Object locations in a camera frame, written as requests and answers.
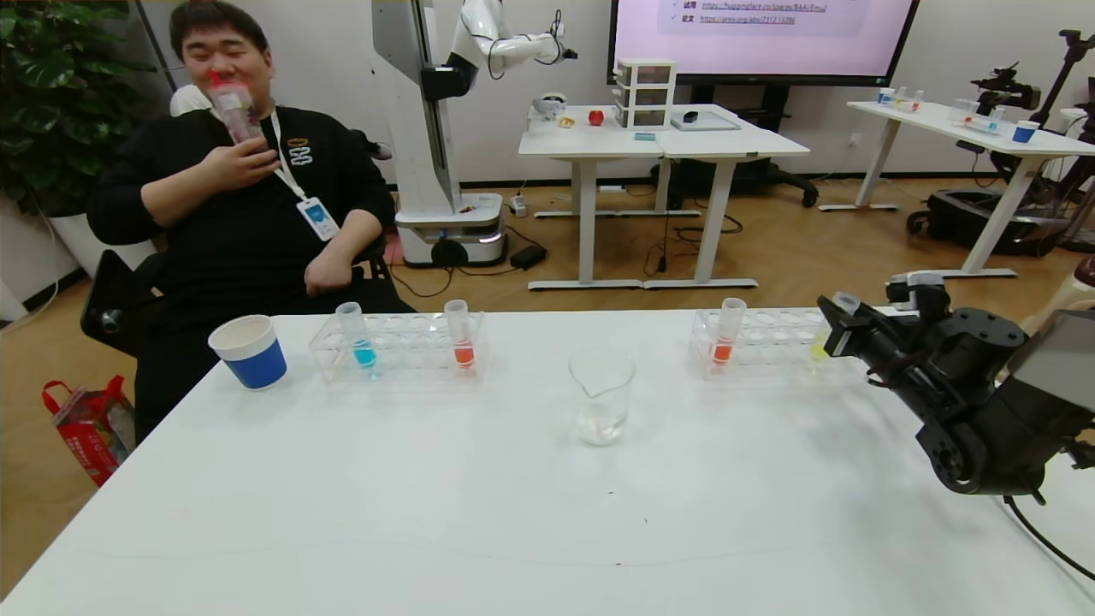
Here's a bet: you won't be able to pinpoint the white lanyard id badge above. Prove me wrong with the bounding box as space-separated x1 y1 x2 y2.
269 107 341 242

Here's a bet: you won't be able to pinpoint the black screen stand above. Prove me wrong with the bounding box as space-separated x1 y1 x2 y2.
650 86 820 210

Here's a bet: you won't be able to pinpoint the man in black shirt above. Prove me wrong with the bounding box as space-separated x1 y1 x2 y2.
86 0 416 446

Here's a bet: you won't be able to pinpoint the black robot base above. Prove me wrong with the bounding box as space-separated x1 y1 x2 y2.
907 188 1074 258

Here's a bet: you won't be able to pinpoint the black office chair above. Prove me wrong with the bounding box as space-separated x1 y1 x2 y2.
81 246 403 360

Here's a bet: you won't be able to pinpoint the white standing desk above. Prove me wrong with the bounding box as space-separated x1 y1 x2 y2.
518 107 664 293
654 105 809 292

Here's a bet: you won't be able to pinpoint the yellow pigment test tube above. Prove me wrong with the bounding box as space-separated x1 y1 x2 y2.
808 292 861 364

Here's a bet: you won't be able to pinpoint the orange pigment test tube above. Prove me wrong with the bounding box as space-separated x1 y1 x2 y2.
708 298 747 370
444 299 476 370

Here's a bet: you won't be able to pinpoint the blue pigment test tube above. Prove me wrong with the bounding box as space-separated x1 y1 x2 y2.
336 302 380 379

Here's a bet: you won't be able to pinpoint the white plant pot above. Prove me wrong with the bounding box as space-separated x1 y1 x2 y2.
47 210 155 276

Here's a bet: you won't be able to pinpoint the pink drink cup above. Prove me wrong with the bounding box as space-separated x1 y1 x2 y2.
208 73 266 146

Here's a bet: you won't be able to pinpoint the black floor cables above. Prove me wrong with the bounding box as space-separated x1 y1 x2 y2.
642 212 745 279

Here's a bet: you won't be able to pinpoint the grey flat tray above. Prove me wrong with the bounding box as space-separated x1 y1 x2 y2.
670 113 742 134

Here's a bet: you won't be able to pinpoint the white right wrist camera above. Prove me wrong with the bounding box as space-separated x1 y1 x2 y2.
885 272 952 319

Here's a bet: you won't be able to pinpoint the beige plastic stool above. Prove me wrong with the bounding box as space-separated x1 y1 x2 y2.
1022 255 1095 336

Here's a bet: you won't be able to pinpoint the black tripod stand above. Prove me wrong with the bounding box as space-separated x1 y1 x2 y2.
1027 30 1095 249

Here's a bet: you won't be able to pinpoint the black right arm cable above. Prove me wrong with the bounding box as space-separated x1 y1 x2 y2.
1003 495 1095 584

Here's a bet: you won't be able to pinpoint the long white desk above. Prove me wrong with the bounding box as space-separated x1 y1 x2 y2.
817 101 1095 280

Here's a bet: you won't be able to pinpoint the white wheeled robot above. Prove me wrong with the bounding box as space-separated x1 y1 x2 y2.
372 0 578 270

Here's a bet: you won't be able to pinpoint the red shopping bag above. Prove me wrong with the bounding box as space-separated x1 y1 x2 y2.
43 376 136 489

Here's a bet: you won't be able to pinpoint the large display screen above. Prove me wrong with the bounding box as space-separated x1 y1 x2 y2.
607 0 920 89

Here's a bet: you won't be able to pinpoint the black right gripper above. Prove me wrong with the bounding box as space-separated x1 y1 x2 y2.
816 294 908 378

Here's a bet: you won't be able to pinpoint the white drawer organizer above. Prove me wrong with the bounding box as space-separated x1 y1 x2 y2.
614 60 677 132

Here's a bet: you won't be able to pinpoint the green potted plant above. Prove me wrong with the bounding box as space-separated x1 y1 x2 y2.
0 0 155 215

